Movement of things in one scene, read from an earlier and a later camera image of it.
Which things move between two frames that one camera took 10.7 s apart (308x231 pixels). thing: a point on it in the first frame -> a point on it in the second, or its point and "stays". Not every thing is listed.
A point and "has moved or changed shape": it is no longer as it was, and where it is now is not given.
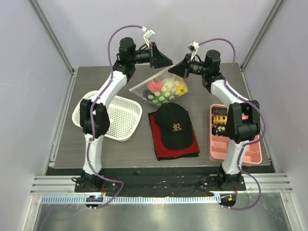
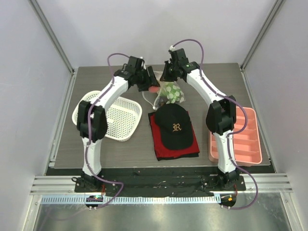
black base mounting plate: (159, 182) stays
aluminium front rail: (271, 183) stays
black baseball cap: (175, 127) stays
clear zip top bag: (161, 88) has moved or changed shape
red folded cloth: (163, 153) stays
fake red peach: (155, 85) stays
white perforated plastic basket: (125, 114) stays
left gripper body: (146, 56) -> (143, 80)
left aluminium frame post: (45, 25) stays
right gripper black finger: (180, 69) -> (165, 76)
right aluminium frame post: (278, 5) stays
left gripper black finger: (160, 60) -> (153, 80)
